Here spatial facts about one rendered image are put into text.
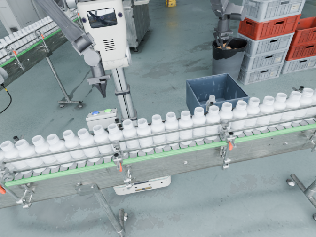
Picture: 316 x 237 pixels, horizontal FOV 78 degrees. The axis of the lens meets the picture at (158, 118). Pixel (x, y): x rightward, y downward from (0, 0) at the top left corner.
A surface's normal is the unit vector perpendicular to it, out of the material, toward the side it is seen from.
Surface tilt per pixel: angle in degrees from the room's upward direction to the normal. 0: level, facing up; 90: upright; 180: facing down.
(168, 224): 0
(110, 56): 90
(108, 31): 90
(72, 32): 98
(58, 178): 90
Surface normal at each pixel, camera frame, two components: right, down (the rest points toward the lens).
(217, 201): -0.10, -0.75
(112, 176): 0.16, 0.64
